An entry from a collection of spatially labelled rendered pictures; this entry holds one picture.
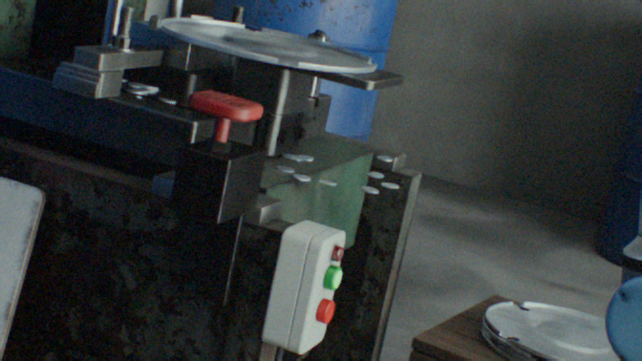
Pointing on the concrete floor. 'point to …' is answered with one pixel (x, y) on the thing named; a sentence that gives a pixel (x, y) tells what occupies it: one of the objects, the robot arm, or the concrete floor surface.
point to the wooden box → (459, 337)
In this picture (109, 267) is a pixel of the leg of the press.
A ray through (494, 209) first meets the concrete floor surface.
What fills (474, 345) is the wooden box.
